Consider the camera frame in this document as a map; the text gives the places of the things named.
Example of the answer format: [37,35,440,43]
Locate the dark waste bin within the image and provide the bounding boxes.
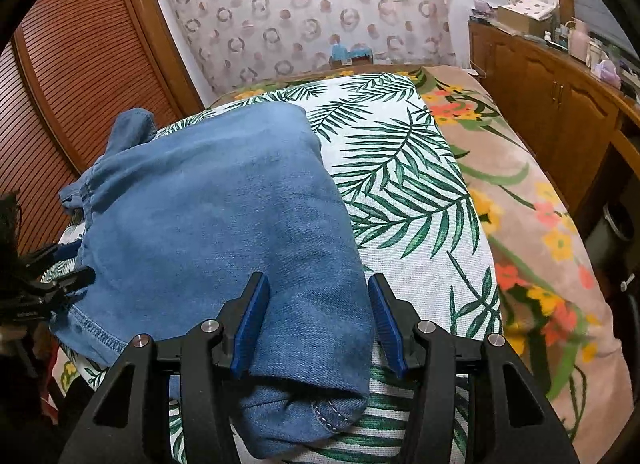
[585,199,636,257]

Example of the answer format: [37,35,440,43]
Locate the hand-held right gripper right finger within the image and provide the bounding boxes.
[366,273,581,464]

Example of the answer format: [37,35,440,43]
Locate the cardboard box with blue items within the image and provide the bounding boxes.
[329,42,375,68]

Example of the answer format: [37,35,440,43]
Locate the purple soft item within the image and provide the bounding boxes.
[595,60,622,90]

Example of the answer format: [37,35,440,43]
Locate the blue denim pants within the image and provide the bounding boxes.
[50,107,376,462]

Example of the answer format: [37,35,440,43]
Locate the wooden louvered wardrobe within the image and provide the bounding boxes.
[0,0,206,255]

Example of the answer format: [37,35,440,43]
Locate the circle patterned curtain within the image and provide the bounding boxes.
[155,0,458,98]

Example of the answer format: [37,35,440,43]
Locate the floral blanket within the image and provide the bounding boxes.
[42,64,633,457]

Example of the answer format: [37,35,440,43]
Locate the box with dotted cloth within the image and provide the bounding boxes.
[496,0,560,35]

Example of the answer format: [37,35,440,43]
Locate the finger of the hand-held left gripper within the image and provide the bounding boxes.
[22,243,81,270]
[32,267,96,297]

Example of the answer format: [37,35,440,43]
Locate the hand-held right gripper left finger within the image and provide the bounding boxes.
[57,273,272,464]

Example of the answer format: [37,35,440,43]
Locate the pink cup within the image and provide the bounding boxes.
[570,19,591,62]

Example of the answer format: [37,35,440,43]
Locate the palm leaf printed cloth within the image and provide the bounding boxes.
[42,72,503,464]

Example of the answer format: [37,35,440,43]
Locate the wooden cabinet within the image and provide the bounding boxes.
[467,17,640,295]

